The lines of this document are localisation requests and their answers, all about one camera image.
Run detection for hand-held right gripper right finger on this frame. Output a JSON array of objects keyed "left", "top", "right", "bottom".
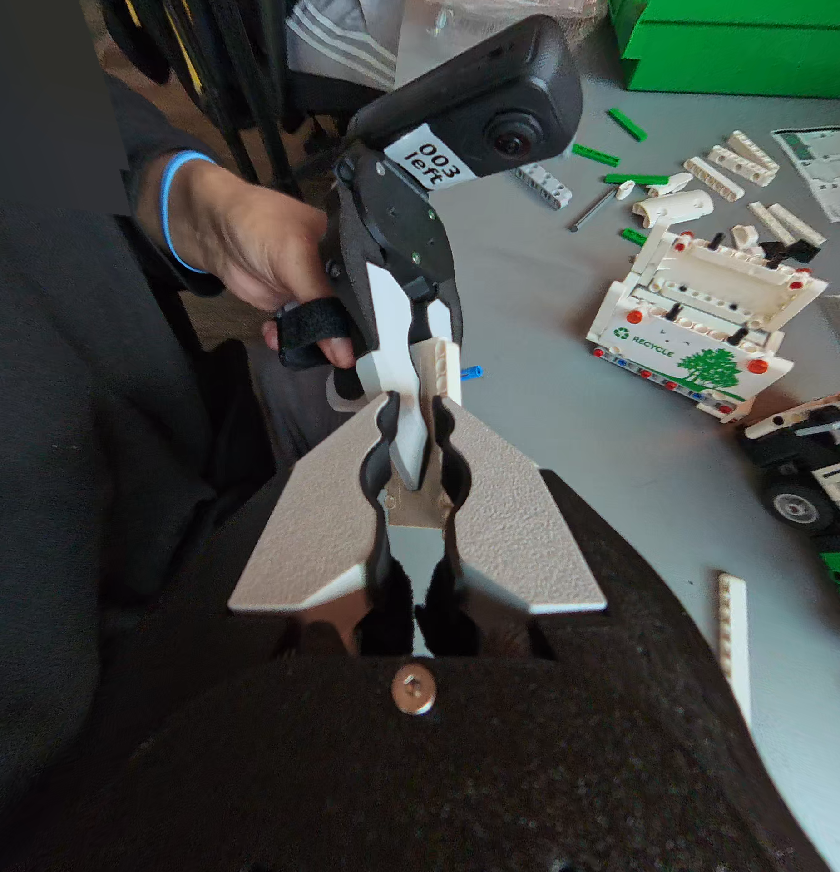
[{"left": 430, "top": 395, "right": 609, "bottom": 615}]

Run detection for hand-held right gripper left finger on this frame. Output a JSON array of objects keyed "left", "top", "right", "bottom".
[{"left": 227, "top": 390, "right": 402, "bottom": 613}]

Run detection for person's left forearm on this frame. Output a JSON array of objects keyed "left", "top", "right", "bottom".
[{"left": 107, "top": 75, "right": 220, "bottom": 297}]

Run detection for light grey lego beam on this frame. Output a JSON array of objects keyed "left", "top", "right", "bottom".
[{"left": 515, "top": 163, "right": 572, "bottom": 211}]

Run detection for grey lego axle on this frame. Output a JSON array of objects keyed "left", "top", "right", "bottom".
[{"left": 568, "top": 187, "right": 620, "bottom": 233}]

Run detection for long white lego beam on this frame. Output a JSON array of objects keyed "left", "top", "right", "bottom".
[{"left": 717, "top": 572, "right": 755, "bottom": 733}]

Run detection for white curved lego panel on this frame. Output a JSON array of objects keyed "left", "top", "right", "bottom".
[{"left": 632, "top": 189, "right": 715, "bottom": 227}]

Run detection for white lego truck body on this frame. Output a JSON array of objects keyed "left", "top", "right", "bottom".
[{"left": 585, "top": 221, "right": 830, "bottom": 423}]

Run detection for short white lego beam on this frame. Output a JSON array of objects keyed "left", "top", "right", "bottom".
[
  {"left": 747, "top": 202, "right": 796, "bottom": 248},
  {"left": 767, "top": 203, "right": 827, "bottom": 248},
  {"left": 707, "top": 144, "right": 778, "bottom": 188},
  {"left": 683, "top": 157, "right": 746, "bottom": 204},
  {"left": 726, "top": 129, "right": 781, "bottom": 173}
]

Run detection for lego truck chassis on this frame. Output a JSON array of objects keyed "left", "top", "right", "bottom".
[{"left": 736, "top": 388, "right": 840, "bottom": 614}]

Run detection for black lego piece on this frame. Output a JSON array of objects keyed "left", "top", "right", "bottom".
[{"left": 761, "top": 240, "right": 821, "bottom": 265}]

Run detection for person's left hand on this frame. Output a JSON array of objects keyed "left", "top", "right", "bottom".
[{"left": 182, "top": 160, "right": 356, "bottom": 370}]

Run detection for clear plastic bag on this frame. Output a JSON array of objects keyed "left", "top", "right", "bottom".
[{"left": 393, "top": 0, "right": 608, "bottom": 52}]

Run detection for striped grey cloth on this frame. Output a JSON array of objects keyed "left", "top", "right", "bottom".
[{"left": 284, "top": 0, "right": 400, "bottom": 93}]

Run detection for black stand legs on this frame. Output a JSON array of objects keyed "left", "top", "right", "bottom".
[{"left": 100, "top": 0, "right": 305, "bottom": 198}]

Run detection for person's dark clothing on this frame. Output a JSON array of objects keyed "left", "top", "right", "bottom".
[{"left": 0, "top": 198, "right": 285, "bottom": 872}]

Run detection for blue wristband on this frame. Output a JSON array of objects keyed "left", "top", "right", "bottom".
[{"left": 160, "top": 150, "right": 220, "bottom": 275}]

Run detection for green box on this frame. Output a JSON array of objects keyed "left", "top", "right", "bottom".
[{"left": 607, "top": 0, "right": 840, "bottom": 99}]

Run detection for instruction booklet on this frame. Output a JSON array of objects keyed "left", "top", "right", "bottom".
[{"left": 772, "top": 126, "right": 840, "bottom": 223}]

